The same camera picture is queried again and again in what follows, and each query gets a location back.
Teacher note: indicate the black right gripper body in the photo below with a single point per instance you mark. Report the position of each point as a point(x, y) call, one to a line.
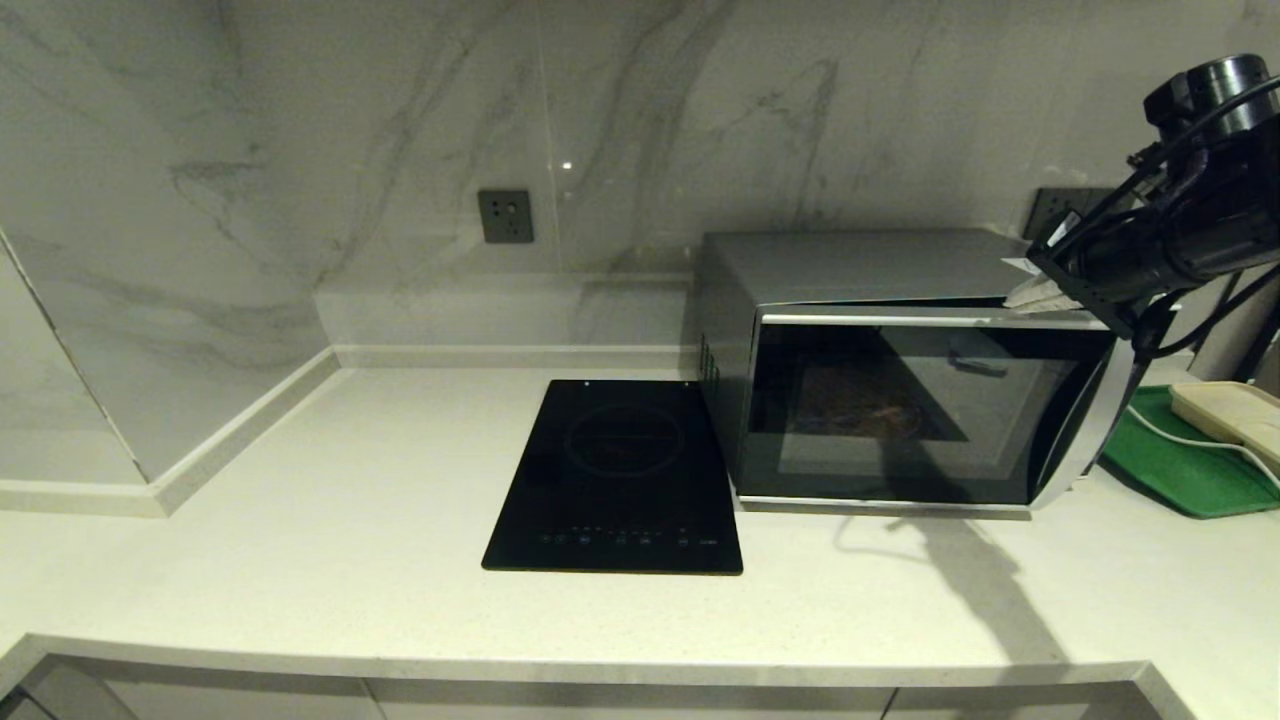
point(1110, 270)

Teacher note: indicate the green plastic tray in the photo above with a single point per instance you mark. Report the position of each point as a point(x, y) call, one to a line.
point(1160, 470)

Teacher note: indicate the right gripper white taped finger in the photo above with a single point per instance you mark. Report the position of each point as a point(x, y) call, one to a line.
point(1045, 296)

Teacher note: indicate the purple plastic plate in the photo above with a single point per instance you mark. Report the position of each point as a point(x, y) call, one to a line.
point(850, 405)

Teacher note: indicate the black induction cooktop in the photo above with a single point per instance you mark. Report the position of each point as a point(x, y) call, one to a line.
point(610, 480)

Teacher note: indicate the grey double wall socket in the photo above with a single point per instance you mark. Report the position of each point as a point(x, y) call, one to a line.
point(1045, 205)

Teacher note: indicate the beige power strip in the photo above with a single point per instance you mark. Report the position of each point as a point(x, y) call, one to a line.
point(1230, 415)

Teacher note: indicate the grey single wall socket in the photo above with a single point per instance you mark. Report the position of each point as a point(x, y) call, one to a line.
point(505, 216)

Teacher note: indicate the grey cabinet front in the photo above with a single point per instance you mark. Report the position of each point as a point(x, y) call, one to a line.
point(1020, 704)
point(200, 695)
point(620, 702)

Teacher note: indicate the silver Panasonic microwave oven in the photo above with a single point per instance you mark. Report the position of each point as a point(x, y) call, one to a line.
point(850, 262)

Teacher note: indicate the silver microwave door dark window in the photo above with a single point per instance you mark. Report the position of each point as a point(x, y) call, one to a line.
point(990, 430)

